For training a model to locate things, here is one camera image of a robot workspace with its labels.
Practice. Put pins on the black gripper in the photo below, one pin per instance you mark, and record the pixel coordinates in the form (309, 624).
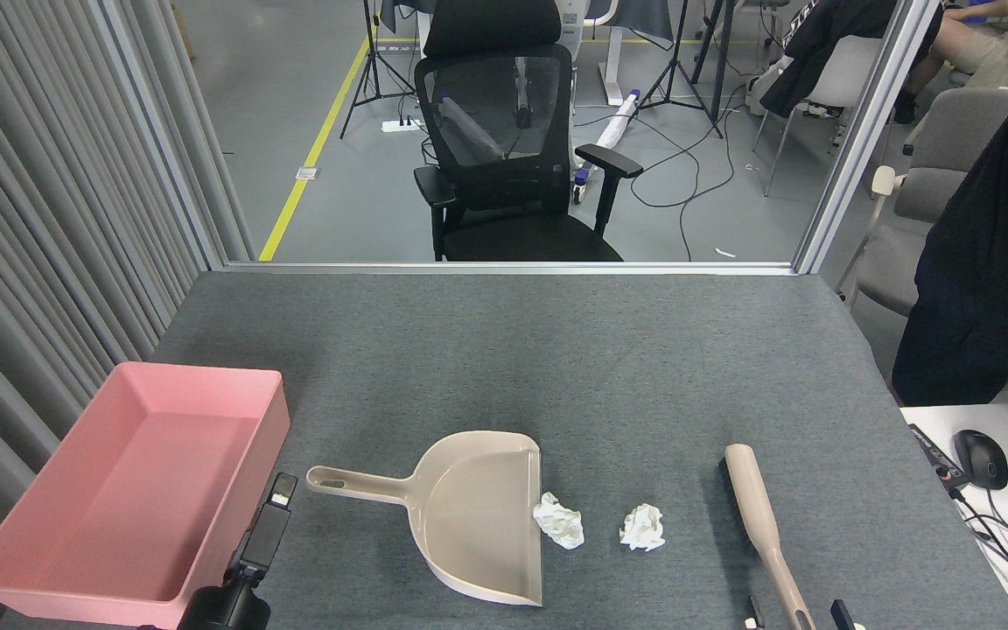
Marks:
(224, 608)

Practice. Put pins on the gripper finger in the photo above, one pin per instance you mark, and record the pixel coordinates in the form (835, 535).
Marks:
(843, 617)
(753, 614)

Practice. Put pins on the beige hand brush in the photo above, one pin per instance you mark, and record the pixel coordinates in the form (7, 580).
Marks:
(753, 499)

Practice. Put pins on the white paper ball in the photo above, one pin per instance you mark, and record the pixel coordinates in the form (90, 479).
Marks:
(642, 528)
(559, 522)

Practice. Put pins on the beige plastic dustpan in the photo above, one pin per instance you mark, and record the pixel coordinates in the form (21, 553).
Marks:
(478, 516)

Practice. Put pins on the pink plastic bin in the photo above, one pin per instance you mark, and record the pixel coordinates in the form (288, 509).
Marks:
(145, 455)

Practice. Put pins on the black flat device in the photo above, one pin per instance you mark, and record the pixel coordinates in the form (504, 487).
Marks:
(937, 455)

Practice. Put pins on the black computer mouse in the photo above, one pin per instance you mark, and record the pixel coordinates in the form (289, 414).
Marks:
(981, 459)

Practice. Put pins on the silver floor outlet plate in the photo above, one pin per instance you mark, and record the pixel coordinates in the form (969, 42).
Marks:
(306, 172)

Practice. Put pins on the black mesh office chair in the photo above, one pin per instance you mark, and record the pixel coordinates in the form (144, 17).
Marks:
(504, 201)

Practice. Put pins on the white power strip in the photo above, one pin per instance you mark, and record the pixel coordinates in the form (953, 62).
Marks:
(401, 125)

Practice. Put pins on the grey pleated curtain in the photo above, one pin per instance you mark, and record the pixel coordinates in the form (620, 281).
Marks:
(14, 175)

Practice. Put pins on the black tripod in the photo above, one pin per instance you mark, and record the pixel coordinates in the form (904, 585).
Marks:
(677, 70)
(373, 52)

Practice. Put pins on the grey upholstered chair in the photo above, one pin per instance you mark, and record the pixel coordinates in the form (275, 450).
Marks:
(950, 131)

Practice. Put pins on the white blue floor device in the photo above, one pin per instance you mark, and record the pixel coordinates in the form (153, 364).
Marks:
(618, 122)

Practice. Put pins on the white chair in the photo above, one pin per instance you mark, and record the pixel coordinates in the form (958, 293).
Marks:
(854, 70)

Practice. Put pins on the black jacket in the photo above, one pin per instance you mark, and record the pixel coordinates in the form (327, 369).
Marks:
(810, 52)

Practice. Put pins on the white stand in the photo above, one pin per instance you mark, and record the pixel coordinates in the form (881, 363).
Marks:
(614, 61)

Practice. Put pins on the seated person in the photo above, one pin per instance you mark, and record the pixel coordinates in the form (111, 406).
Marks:
(985, 48)

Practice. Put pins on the silver frame rail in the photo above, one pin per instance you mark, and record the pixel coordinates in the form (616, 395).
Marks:
(513, 267)

